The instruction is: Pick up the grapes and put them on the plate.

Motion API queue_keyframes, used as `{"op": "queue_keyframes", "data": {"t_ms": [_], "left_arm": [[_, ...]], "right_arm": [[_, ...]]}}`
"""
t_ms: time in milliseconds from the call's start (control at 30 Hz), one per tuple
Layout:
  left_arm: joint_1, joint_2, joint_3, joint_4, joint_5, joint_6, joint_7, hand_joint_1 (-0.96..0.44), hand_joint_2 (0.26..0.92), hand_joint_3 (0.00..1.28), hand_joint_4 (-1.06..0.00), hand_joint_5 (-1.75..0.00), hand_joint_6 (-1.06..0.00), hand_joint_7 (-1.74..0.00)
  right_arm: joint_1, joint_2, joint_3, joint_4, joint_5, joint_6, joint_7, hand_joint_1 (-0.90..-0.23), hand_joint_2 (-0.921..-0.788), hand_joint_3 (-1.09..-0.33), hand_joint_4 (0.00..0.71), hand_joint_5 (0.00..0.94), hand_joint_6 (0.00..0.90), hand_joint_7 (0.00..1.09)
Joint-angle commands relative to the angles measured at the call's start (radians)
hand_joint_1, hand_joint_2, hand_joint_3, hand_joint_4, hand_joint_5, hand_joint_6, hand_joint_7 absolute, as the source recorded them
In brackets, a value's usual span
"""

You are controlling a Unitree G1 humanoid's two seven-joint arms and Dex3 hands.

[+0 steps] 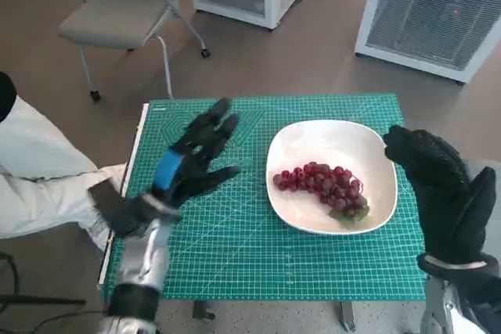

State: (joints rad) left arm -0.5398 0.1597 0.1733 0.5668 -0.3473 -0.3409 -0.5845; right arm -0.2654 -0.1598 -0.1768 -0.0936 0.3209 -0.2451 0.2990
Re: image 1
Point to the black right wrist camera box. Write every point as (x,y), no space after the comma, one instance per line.
(481,299)

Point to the black floor stand bar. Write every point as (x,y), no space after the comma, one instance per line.
(39,299)

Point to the white cabinet with slatted front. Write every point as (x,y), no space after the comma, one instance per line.
(422,17)

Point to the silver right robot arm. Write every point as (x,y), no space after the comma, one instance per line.
(438,302)

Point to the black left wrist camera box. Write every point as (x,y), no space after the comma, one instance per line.
(111,209)

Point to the grey chair with white frame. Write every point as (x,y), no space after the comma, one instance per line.
(113,9)

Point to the green cutting mat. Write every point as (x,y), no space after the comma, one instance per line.
(235,252)

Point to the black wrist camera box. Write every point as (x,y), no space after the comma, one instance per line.
(481,299)
(111,209)

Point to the white plate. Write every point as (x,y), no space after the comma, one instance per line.
(313,142)

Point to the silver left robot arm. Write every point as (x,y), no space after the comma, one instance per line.
(141,259)

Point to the bunch of purple toy grapes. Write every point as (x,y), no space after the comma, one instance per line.
(325,185)

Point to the bare black left hand blue tape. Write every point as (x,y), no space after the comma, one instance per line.
(192,162)

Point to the metal table leg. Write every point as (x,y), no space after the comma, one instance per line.
(203,310)
(347,316)

